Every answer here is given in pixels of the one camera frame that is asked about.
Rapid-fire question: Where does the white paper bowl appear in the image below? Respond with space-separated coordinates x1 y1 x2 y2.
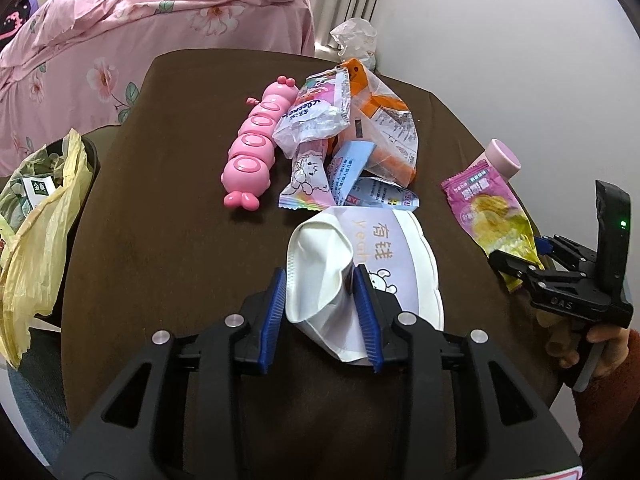
285 206 445 365

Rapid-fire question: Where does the pink yellow chip bag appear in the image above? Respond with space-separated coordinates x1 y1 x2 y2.
440 159 544 269

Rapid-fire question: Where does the green white milk carton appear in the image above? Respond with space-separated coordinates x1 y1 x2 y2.
22 176 56 209

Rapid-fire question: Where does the yellow plastic trash bag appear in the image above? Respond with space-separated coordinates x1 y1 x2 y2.
1 129 94 368

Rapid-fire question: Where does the right hand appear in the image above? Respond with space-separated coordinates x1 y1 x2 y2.
537 309 633 380

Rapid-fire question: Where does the pink cartoon candy wrapper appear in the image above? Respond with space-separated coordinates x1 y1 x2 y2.
278 140 335 210

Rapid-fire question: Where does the pink cylindrical jar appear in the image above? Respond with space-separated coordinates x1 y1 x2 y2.
480 139 522 181

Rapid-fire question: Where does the white blue printed wrapper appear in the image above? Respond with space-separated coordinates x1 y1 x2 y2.
345 177 420 211

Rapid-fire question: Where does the pink caterpillar toy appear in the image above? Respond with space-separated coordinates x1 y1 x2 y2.
220 76 298 211

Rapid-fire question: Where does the light blue paper packet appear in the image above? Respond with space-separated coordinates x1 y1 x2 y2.
326 140 375 206

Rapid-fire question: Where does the silver pink cookie wrapper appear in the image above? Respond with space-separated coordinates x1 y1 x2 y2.
272 66 352 158

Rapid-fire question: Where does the orange white snack bag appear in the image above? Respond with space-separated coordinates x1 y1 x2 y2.
333 58 419 188

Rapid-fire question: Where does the white plastic bag on floor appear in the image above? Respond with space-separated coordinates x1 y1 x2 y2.
330 18 378 70

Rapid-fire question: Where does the pink floral bed duvet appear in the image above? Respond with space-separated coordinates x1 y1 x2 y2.
1 0 314 177

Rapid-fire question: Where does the black pink kitty blanket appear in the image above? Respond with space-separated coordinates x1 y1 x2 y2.
0 0 39 49

